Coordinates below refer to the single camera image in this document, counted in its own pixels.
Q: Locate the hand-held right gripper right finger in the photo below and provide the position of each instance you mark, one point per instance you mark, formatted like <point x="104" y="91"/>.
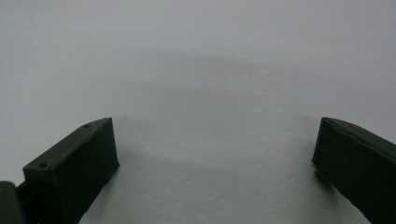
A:
<point x="358" y="165"/>

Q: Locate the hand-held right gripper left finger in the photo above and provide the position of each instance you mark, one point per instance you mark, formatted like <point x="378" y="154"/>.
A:
<point x="73" y="169"/>

